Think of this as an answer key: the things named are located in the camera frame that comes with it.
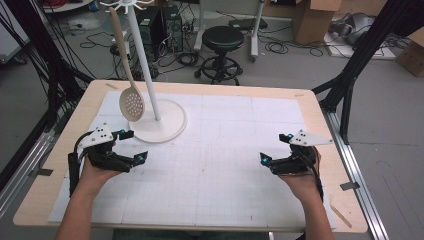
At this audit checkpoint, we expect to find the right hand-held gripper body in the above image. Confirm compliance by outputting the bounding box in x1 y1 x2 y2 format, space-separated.
269 129 334 175

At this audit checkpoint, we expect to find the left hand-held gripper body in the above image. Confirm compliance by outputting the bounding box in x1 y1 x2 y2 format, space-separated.
77 122 133 174

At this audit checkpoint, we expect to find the beige slotted spoon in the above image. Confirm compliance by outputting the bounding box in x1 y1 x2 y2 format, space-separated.
109 7 146 123

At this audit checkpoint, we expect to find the white utensil rack stand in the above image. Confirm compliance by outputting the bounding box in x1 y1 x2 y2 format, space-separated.
99 0 188 144

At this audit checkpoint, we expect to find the person's right hand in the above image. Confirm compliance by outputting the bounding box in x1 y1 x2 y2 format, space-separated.
278 149 322 201

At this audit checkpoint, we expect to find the person's left hand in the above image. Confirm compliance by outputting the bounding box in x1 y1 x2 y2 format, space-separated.
78 158 123 198

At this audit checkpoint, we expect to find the white grid mat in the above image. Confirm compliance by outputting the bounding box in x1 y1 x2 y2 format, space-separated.
48 90 336 229

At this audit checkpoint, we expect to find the grey tape piece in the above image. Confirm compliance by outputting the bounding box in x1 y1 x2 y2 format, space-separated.
339 181 361 192

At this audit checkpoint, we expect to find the thin wooden stick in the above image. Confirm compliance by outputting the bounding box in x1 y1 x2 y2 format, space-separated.
329 203 353 230

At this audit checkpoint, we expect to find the black computer tower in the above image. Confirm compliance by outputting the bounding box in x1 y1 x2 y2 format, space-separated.
162 4 185 53
136 6 165 63

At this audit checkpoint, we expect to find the white floor board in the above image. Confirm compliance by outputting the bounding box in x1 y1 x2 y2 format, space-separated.
323 31 398 61

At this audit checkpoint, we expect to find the black round stool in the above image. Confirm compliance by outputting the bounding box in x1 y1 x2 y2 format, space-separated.
194 25 245 87

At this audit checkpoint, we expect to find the tall cardboard box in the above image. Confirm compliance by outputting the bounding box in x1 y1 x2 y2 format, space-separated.
291 0 343 46

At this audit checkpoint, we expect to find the grey plastic device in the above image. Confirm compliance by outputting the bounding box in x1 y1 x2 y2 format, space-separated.
329 12 376 46

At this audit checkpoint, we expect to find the black flat box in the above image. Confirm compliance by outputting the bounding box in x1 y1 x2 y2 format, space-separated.
228 17 269 31

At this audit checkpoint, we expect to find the round white table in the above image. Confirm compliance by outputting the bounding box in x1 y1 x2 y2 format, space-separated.
40 0 95 14

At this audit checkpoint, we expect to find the small cardboard box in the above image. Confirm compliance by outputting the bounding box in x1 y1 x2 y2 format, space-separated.
395 28 424 78

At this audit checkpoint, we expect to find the aluminium rail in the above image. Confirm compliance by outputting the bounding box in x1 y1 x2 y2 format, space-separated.
0 129 57 219
320 108 390 240

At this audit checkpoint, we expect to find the black metal frame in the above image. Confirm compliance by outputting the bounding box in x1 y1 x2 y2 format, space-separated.
0 0 96 134
311 0 424 145

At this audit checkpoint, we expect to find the black floor cable coil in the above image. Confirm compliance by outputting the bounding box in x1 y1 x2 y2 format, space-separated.
264 39 290 55

